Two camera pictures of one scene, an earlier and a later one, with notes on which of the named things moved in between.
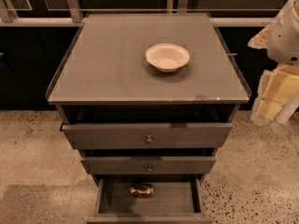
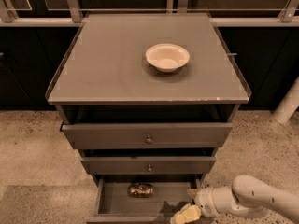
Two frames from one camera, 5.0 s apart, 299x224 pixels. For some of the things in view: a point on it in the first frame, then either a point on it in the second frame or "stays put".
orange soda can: x=142 y=190 stays put
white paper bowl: x=167 y=57 stays put
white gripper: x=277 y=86 to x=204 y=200
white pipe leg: x=288 y=109 stays put
